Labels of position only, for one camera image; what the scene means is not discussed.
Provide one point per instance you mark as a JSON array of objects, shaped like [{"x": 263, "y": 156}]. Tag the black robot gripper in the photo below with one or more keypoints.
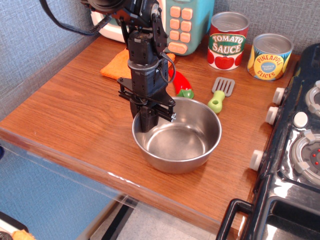
[{"x": 147, "y": 92}]

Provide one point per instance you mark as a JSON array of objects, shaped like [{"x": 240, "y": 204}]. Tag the stainless steel bowl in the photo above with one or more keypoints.
[{"x": 184, "y": 144}]

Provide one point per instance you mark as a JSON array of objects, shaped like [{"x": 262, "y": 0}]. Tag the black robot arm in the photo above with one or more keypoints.
[{"x": 146, "y": 40}]

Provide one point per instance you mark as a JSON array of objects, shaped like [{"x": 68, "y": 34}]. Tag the orange towel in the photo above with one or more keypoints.
[{"x": 117, "y": 67}]

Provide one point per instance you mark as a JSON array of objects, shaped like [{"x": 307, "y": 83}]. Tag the red toy chili pepper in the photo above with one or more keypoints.
[{"x": 182, "y": 86}]

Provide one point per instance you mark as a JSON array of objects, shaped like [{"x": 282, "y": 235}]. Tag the toy microwave teal and peach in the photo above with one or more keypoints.
[{"x": 171, "y": 26}]

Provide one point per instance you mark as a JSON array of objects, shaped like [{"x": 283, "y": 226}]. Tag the tomato sauce can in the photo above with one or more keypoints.
[{"x": 227, "y": 38}]

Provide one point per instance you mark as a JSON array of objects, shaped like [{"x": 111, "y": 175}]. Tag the white stove knob bottom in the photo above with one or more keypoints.
[{"x": 256, "y": 159}]

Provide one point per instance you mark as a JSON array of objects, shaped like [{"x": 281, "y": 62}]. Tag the white stove knob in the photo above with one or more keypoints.
[
  {"x": 278, "y": 95},
  {"x": 256, "y": 159},
  {"x": 271, "y": 115}
]

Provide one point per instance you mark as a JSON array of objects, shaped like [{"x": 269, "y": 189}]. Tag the white stove knob middle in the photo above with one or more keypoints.
[{"x": 271, "y": 115}]

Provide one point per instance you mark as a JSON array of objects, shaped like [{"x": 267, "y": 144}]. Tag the white stove knob top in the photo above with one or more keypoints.
[{"x": 278, "y": 95}]

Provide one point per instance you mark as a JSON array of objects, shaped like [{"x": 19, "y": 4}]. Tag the pineapple slices can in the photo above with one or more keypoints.
[{"x": 269, "y": 56}]

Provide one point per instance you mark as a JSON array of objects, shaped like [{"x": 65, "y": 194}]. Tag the orange fuzzy object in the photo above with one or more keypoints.
[{"x": 22, "y": 235}]

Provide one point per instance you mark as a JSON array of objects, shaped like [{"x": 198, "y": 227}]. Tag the black toy stove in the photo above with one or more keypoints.
[{"x": 286, "y": 203}]

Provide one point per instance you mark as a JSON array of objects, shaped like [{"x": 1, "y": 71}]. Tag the toy spatula green handle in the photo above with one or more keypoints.
[{"x": 222, "y": 88}]

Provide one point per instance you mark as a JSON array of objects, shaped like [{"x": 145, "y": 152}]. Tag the black oven door handle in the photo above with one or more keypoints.
[{"x": 235, "y": 205}]

